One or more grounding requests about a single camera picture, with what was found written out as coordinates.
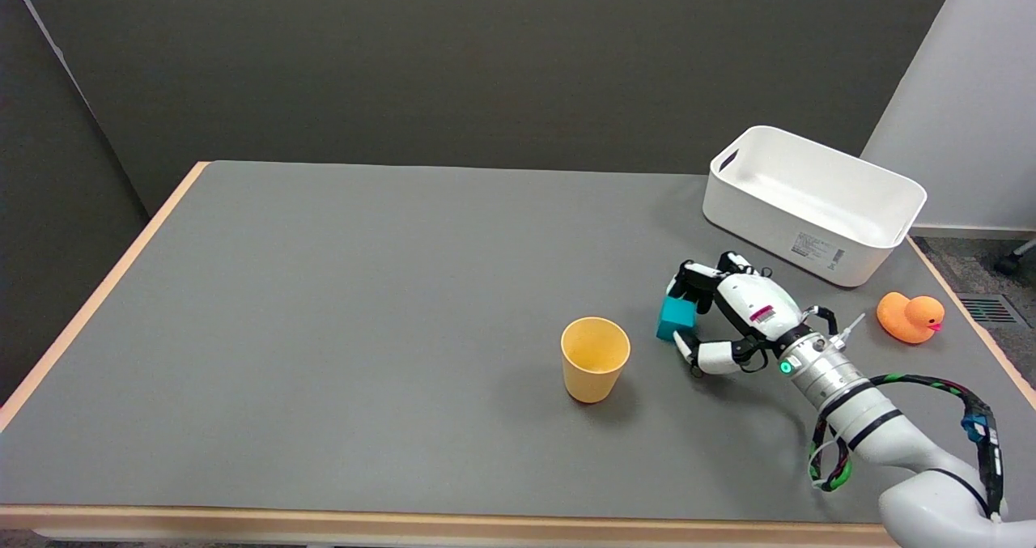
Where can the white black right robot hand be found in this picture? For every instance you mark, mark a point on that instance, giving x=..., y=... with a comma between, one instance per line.
x=740, y=309

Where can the blue cube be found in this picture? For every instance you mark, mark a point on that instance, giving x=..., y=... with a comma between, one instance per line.
x=674, y=318

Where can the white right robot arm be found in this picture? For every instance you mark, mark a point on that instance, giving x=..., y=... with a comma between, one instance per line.
x=890, y=443

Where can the white plastic storage bin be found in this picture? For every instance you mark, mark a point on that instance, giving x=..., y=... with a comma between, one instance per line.
x=813, y=206

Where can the yellow plastic cup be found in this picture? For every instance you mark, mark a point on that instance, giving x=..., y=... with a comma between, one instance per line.
x=595, y=359

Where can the orange rubber duck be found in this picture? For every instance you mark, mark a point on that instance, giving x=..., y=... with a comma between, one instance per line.
x=911, y=317

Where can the floor vent grille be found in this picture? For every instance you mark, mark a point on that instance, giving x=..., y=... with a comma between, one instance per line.
x=992, y=310

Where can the black chair caster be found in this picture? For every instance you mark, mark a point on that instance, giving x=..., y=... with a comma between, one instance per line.
x=1013, y=258

